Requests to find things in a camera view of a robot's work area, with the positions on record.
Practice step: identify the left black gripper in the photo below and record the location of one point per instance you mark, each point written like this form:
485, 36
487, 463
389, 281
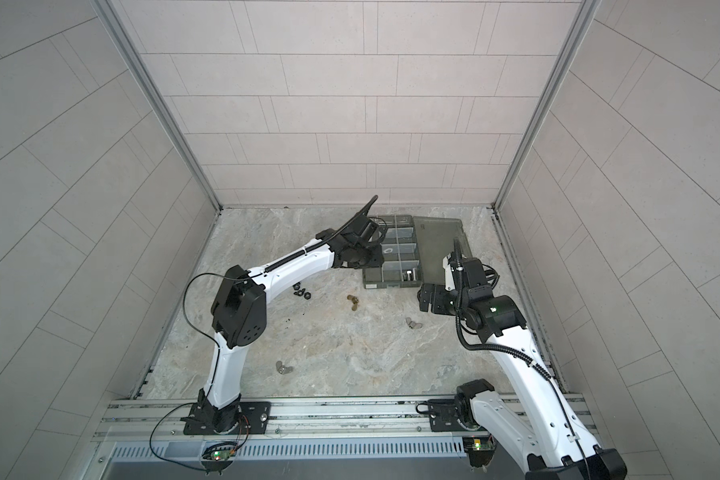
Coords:
376, 259

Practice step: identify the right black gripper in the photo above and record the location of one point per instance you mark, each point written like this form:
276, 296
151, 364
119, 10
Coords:
436, 304

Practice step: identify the clear compartment organizer box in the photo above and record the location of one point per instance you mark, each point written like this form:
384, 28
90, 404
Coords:
417, 244

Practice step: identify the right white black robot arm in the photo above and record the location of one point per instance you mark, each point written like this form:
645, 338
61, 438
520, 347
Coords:
549, 441

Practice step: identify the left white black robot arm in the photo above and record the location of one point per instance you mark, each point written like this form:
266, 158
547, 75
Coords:
239, 310

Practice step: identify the brass wing nuts pair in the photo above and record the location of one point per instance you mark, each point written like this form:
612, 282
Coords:
354, 301

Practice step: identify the silver wing nut right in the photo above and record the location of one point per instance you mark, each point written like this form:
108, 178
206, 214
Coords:
414, 325

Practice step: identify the silver wing nut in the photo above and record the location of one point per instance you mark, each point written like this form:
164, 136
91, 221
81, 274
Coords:
283, 369
414, 325

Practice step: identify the silver wing nut front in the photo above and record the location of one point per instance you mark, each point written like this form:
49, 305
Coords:
283, 369

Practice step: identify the right controller board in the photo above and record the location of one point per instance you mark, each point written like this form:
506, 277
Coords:
479, 450

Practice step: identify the controller board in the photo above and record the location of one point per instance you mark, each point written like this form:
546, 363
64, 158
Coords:
479, 450
218, 457

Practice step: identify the left controller board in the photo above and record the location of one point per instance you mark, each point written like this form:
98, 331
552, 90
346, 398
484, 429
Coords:
218, 457

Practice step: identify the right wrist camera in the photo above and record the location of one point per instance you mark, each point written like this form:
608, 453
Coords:
449, 282

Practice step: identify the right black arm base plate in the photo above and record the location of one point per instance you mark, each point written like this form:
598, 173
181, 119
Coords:
443, 415

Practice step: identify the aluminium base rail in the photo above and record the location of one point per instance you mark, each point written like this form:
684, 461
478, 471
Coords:
298, 429

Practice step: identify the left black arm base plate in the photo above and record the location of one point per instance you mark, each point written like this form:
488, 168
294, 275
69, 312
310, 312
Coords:
236, 418

